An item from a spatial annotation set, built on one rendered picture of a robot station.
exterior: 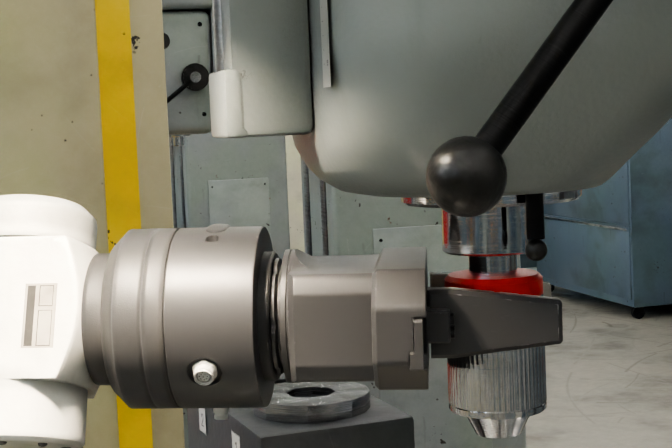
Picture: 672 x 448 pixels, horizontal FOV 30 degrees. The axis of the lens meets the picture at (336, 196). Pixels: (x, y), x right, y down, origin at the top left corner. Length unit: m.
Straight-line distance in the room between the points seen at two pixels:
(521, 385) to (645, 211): 7.31
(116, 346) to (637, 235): 7.35
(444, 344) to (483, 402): 0.04
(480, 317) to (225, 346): 0.12
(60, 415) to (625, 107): 0.29
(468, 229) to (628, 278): 7.34
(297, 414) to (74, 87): 1.43
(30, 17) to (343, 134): 1.78
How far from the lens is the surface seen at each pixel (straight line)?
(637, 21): 0.53
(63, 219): 0.63
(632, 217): 7.85
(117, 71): 2.29
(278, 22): 0.55
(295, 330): 0.57
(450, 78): 0.50
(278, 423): 0.93
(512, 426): 0.61
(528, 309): 0.58
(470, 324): 0.58
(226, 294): 0.58
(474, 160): 0.45
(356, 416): 0.94
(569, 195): 0.58
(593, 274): 8.33
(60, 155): 2.28
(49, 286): 0.61
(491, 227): 0.58
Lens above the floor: 1.35
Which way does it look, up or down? 4 degrees down
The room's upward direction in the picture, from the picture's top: 2 degrees counter-clockwise
